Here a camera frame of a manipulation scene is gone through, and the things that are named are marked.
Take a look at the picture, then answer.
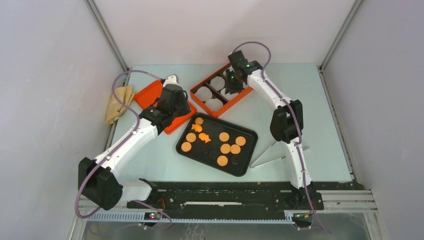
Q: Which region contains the orange cookie box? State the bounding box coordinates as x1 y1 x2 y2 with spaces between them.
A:
190 64 253 118

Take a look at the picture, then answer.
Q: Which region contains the round orange biscuit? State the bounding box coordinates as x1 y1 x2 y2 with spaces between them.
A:
235 136 247 147
230 144 241 155
220 143 231 154
180 141 192 153
216 155 229 167
185 132 197 143
219 132 230 142

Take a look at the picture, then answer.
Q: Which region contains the black baking tray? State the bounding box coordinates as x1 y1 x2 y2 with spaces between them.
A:
175 113 258 177

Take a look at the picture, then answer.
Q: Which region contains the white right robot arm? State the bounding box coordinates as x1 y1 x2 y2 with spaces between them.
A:
224 50 312 189

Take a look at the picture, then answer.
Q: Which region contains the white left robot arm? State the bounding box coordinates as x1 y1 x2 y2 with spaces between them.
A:
78 83 191 211

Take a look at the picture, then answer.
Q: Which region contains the white paper cupcake liner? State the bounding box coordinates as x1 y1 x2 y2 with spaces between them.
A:
195 86 213 102
205 98 223 112
209 76 225 91

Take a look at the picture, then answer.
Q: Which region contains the orange box lid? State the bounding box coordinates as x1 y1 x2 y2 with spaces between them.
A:
133 80 197 135

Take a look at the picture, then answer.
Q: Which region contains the orange swirl cookie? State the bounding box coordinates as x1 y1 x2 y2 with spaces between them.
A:
195 117 204 126

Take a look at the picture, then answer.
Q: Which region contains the orange fish cookie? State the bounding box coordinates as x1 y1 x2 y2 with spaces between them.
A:
198 132 211 144
191 124 203 133

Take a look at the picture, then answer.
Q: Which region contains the beige crumpled cloth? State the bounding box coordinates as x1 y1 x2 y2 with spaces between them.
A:
105 85 135 125

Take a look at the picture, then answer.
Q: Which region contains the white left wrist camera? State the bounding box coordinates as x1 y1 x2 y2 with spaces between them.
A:
162 74 179 87

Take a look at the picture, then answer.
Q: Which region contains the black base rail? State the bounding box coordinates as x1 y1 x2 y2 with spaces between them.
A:
77 180 379 229

